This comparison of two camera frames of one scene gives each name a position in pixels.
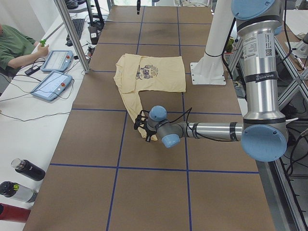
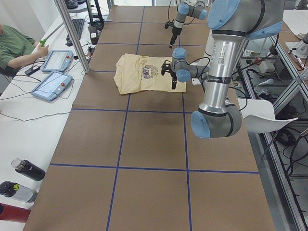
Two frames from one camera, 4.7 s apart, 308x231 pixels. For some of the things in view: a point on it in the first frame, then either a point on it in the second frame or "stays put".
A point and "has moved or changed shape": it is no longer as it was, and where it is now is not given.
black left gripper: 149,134 to 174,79
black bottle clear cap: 28,169 stays put
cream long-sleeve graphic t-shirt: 134,73 has moved or changed shape
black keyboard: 78,24 stays put
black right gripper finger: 138,6 to 176,32
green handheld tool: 43,42 stays put
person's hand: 42,52 stays put
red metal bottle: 10,212 stays put
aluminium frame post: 73,35 stays put
